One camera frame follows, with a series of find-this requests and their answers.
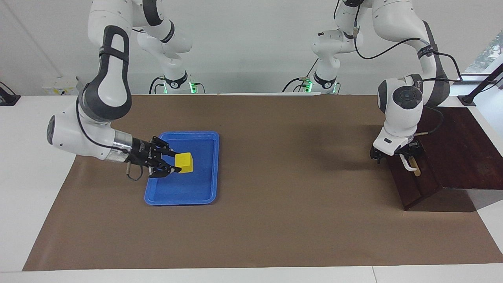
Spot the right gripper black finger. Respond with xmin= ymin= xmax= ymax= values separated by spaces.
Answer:
xmin=151 ymin=136 xmax=180 ymax=157
xmin=149 ymin=164 xmax=182 ymax=178

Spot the white drawer handle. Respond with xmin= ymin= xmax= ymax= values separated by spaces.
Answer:
xmin=400 ymin=153 xmax=418 ymax=173

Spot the yellow cube block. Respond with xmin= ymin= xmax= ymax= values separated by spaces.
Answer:
xmin=174 ymin=152 xmax=194 ymax=174

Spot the dark wooden drawer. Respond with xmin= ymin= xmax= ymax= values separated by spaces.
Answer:
xmin=383 ymin=136 xmax=444 ymax=211

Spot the dark wooden drawer cabinet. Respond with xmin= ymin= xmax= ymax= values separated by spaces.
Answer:
xmin=379 ymin=106 xmax=503 ymax=213

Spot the blue plastic tray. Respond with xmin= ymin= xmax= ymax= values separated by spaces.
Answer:
xmin=144 ymin=131 xmax=220 ymax=206

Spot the brown table mat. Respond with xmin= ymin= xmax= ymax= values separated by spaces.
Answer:
xmin=23 ymin=94 xmax=503 ymax=272

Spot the window pane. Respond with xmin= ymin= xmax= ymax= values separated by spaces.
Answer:
xmin=466 ymin=29 xmax=503 ymax=73

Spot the black desk clamp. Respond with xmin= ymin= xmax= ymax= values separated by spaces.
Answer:
xmin=0 ymin=82 xmax=21 ymax=106

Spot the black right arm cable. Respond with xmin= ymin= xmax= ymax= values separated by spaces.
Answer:
xmin=76 ymin=98 xmax=145 ymax=181

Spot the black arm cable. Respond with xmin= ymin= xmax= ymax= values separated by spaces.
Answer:
xmin=333 ymin=0 xmax=463 ymax=136
xmin=76 ymin=98 xmax=145 ymax=181

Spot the black base cable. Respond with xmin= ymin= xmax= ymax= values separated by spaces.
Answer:
xmin=149 ymin=76 xmax=165 ymax=95
xmin=282 ymin=59 xmax=319 ymax=93

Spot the black camera stand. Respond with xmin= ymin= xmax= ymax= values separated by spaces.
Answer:
xmin=458 ymin=63 xmax=503 ymax=107

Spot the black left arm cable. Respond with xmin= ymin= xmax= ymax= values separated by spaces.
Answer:
xmin=333 ymin=0 xmax=463 ymax=136

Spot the white wall socket strip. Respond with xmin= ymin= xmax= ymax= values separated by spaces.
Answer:
xmin=42 ymin=78 xmax=79 ymax=96

